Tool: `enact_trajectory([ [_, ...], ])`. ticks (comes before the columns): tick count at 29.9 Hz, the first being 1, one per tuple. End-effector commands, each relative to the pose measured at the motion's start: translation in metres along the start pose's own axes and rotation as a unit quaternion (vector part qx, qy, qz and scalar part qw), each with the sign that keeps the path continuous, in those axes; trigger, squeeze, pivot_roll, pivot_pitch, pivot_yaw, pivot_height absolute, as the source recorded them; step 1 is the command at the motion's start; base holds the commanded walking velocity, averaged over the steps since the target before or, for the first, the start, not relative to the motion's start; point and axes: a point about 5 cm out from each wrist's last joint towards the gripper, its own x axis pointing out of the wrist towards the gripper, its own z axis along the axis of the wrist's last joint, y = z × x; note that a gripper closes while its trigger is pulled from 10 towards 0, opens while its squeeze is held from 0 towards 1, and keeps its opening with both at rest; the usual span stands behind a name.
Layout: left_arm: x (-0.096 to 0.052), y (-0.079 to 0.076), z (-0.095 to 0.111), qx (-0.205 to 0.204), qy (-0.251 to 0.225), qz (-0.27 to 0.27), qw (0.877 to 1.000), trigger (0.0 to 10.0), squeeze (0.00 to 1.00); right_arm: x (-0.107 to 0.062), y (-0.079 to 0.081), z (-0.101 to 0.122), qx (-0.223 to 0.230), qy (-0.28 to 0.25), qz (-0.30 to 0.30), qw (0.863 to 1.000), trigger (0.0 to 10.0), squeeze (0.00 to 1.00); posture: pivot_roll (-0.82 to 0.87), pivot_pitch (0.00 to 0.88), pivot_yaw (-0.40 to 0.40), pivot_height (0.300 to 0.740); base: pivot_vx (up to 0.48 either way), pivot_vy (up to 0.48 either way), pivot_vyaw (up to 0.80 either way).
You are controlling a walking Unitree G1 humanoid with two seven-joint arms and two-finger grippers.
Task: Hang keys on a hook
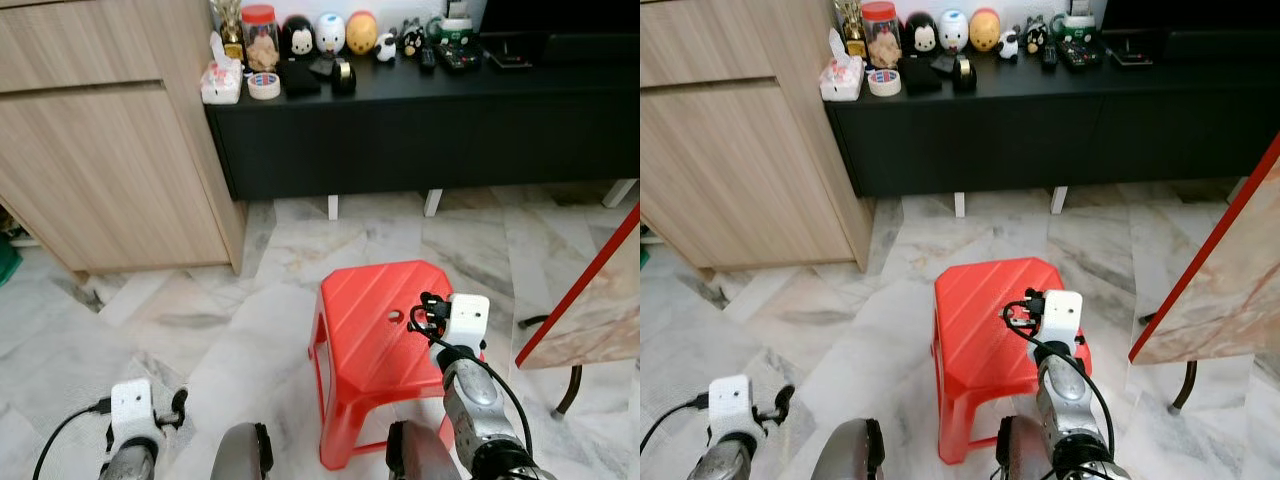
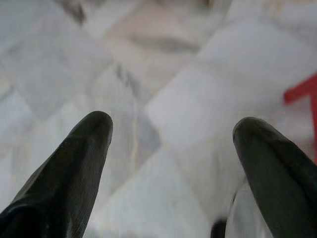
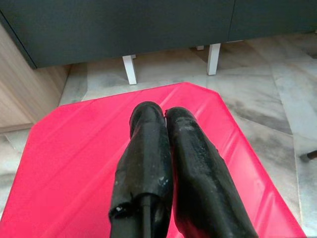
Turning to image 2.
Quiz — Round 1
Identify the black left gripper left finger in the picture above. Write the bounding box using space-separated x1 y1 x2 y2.
0 111 114 238

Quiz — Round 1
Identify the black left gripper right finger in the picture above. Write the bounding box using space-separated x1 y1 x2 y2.
232 117 317 238

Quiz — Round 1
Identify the red plastic stool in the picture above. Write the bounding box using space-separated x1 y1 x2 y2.
283 71 317 164

